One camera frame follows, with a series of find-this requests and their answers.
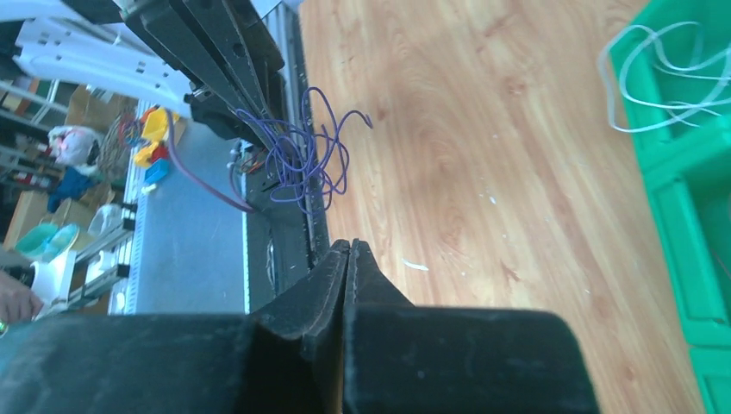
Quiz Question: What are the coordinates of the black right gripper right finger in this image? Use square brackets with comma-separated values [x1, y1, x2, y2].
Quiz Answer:
[344, 240, 599, 413]

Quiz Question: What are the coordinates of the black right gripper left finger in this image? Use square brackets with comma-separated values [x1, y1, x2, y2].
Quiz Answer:
[1, 240, 350, 413]

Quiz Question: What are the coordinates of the white wire scrap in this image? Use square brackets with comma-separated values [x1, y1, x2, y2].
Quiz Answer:
[402, 259, 429, 272]

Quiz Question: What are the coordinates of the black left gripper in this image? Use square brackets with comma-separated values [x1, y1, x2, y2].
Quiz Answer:
[122, 0, 284, 149]

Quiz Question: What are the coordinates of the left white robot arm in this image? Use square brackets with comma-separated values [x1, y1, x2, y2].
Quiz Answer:
[1, 0, 286, 147]

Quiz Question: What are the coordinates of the purple wire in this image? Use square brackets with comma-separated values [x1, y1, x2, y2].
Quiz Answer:
[234, 86, 374, 216]

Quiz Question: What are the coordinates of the white wire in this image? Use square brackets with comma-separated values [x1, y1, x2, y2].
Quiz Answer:
[597, 22, 731, 135]

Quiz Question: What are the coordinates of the person hand in background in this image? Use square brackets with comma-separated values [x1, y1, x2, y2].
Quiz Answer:
[0, 271, 44, 324]

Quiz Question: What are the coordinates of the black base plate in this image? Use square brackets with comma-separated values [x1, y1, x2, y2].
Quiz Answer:
[244, 1, 329, 312]

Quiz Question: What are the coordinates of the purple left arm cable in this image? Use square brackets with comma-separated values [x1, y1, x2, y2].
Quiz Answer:
[164, 111, 258, 214]

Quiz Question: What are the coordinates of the background coloured wire pile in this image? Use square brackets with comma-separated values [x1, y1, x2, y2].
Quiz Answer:
[105, 111, 144, 173]

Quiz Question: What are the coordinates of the green compartment tray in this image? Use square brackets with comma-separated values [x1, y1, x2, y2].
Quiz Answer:
[597, 1, 730, 413]

